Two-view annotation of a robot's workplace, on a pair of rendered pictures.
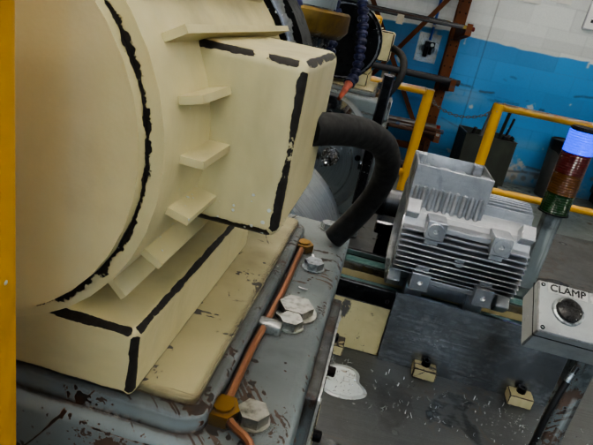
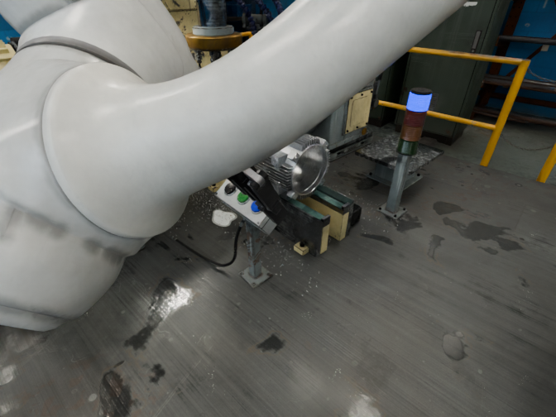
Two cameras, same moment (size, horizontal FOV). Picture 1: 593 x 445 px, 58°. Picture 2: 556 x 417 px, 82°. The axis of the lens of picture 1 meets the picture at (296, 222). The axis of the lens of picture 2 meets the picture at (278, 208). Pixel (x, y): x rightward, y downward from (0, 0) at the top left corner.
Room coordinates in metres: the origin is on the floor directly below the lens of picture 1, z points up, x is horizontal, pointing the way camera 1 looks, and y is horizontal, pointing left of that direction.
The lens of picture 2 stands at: (0.16, -0.84, 1.46)
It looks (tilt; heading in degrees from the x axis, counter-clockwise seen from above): 35 degrees down; 41
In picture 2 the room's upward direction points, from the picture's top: straight up
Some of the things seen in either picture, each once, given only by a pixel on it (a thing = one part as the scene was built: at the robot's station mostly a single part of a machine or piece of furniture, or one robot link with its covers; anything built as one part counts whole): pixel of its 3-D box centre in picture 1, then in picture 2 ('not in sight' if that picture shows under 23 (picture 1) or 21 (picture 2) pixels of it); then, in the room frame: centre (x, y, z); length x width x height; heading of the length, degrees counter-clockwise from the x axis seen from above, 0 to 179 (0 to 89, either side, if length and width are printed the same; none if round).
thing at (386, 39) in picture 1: (353, 86); not in sight; (1.52, -0.08, 1.16); 0.33 x 0.26 x 0.42; 173
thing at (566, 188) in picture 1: (564, 183); (411, 131); (1.13, -0.54, 1.10); 0.06 x 0.06 x 0.04
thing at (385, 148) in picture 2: not in sight; (396, 164); (1.37, -0.44, 0.86); 0.27 x 0.24 x 0.12; 173
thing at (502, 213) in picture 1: (454, 242); (286, 160); (0.86, -0.27, 1.02); 0.20 x 0.19 x 0.19; 84
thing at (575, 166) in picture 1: (573, 162); (414, 116); (1.13, -0.54, 1.14); 0.06 x 0.06 x 0.04
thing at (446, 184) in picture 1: (446, 184); not in sight; (0.86, -0.23, 1.11); 0.12 x 0.11 x 0.07; 84
